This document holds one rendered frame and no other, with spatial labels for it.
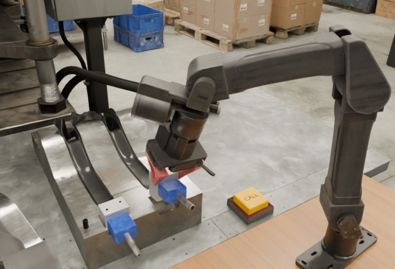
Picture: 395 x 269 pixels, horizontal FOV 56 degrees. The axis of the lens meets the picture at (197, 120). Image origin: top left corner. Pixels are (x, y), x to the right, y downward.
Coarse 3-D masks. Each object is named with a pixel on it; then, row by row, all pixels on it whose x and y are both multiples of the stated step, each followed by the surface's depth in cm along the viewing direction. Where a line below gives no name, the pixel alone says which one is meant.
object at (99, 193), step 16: (112, 112) 100; (64, 128) 96; (112, 128) 102; (80, 144) 91; (128, 144) 94; (80, 160) 88; (128, 160) 91; (80, 176) 85; (96, 176) 85; (144, 176) 86; (96, 192) 80
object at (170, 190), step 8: (168, 168) 77; (168, 176) 74; (176, 176) 75; (152, 184) 75; (160, 184) 73; (168, 184) 73; (176, 184) 73; (184, 184) 73; (152, 192) 75; (160, 192) 73; (168, 192) 70; (176, 192) 71; (184, 192) 72; (160, 200) 75; (168, 200) 71; (176, 200) 72; (184, 200) 69; (192, 208) 68
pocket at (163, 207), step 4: (152, 200) 79; (156, 204) 80; (160, 204) 80; (164, 204) 80; (168, 204) 80; (172, 204) 80; (176, 204) 79; (160, 208) 79; (164, 208) 79; (168, 208) 79; (172, 208) 77; (160, 212) 76; (164, 212) 76
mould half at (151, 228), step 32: (96, 128) 95; (128, 128) 97; (64, 160) 87; (96, 160) 89; (64, 192) 80; (128, 192) 79; (192, 192) 80; (96, 224) 71; (160, 224) 77; (192, 224) 83; (96, 256) 71
